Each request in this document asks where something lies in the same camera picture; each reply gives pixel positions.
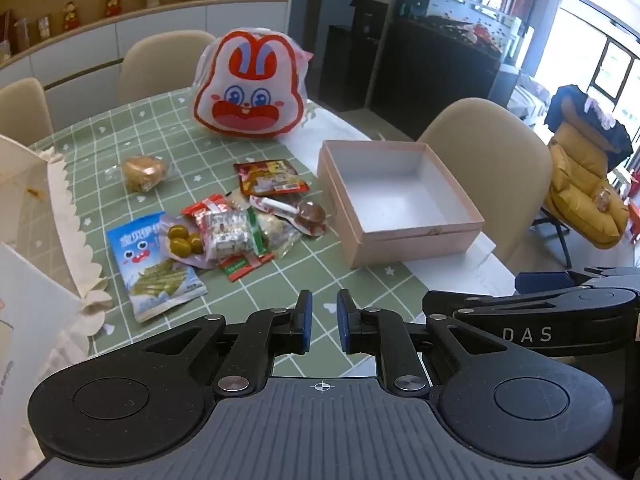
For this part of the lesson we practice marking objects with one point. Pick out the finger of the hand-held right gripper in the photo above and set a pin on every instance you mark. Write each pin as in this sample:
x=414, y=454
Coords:
x=450, y=302
x=542, y=282

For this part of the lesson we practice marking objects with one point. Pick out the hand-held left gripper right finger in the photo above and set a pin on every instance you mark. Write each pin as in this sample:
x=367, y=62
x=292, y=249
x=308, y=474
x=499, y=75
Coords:
x=345, y=325

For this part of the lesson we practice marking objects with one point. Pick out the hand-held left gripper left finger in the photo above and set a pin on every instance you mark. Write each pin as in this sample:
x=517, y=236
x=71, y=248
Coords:
x=305, y=322

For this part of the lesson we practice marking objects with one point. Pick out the long red green packet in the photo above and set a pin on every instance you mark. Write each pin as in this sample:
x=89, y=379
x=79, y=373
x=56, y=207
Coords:
x=240, y=267

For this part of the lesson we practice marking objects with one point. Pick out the clear pastry packet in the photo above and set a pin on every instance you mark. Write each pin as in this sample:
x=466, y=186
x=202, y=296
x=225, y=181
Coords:
x=275, y=235

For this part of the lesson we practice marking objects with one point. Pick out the brown sausage packet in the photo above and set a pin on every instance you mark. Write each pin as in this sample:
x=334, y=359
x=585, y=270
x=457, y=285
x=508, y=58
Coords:
x=310, y=215

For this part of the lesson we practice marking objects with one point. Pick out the pink cardboard box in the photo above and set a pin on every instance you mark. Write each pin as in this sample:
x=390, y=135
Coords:
x=400, y=195

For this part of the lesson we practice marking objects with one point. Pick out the clear nut bar packet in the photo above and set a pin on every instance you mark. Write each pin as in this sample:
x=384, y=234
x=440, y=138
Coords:
x=225, y=230

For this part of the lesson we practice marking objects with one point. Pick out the pink olive packet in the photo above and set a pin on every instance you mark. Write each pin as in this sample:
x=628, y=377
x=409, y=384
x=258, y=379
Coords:
x=180, y=245

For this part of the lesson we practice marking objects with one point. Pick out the red meat snack packet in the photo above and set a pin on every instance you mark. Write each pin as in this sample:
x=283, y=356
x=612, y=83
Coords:
x=270, y=175

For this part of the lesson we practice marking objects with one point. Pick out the blue seaweed snack packet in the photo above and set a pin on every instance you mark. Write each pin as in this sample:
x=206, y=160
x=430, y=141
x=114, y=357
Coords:
x=145, y=270

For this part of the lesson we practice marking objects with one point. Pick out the golden bun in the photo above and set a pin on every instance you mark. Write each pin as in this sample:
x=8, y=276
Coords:
x=145, y=172

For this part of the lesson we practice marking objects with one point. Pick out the yellow cushioned armchair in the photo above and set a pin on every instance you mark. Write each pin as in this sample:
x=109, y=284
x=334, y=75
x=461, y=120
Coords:
x=580, y=180

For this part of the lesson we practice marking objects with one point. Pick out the red stool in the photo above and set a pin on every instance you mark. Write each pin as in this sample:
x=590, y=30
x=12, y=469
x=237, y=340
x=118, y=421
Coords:
x=635, y=222

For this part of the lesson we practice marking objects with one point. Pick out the dark jacket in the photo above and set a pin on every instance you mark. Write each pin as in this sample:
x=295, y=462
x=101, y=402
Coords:
x=590, y=110

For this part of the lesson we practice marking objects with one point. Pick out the black cabinet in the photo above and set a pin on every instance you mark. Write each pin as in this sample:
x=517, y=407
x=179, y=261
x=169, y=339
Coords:
x=435, y=75

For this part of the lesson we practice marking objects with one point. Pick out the rabbit face plastic bag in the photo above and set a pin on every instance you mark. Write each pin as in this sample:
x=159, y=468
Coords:
x=250, y=90

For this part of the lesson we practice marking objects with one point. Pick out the green checked tablecloth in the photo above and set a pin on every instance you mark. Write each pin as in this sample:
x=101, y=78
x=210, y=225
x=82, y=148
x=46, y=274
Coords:
x=150, y=130

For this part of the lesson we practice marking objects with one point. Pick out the black speaker box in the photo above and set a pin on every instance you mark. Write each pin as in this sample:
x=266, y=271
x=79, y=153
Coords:
x=355, y=50

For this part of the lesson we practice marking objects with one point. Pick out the beige scalloped paper bag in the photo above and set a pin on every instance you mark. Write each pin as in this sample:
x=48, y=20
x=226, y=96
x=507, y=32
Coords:
x=30, y=175

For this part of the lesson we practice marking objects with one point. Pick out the white sideboard cabinet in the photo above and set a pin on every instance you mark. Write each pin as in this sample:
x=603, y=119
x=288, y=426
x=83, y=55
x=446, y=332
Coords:
x=75, y=55

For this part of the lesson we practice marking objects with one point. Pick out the red doll figurine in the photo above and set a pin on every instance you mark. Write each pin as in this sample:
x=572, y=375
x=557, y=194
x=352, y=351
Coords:
x=70, y=16
x=111, y=4

